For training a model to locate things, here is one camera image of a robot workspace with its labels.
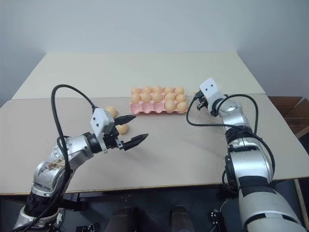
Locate brown cardboard box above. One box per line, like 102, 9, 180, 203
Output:
267, 96, 309, 140

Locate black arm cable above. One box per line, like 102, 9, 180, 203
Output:
31, 84, 99, 232
185, 93, 277, 184

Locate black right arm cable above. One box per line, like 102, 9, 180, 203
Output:
185, 93, 277, 184

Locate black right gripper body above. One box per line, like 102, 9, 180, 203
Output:
193, 90, 210, 111

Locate black box with white dots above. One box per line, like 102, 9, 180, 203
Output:
209, 209, 222, 232

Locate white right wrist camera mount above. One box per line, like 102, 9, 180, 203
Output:
198, 77, 229, 116

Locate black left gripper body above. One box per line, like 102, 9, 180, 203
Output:
103, 124, 126, 150

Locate black table frame bracket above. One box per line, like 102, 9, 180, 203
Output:
61, 192, 89, 211

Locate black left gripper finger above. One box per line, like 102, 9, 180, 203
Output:
114, 115, 138, 127
120, 132, 149, 152

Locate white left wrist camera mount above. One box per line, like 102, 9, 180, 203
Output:
89, 108, 116, 155

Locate dark rounded shape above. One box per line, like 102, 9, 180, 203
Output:
106, 206, 145, 232
169, 205, 193, 232

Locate pink egg carton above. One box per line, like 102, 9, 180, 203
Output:
129, 93, 188, 116

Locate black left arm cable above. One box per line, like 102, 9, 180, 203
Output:
31, 84, 99, 232

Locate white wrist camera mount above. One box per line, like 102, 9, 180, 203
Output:
89, 108, 116, 155
198, 77, 229, 116

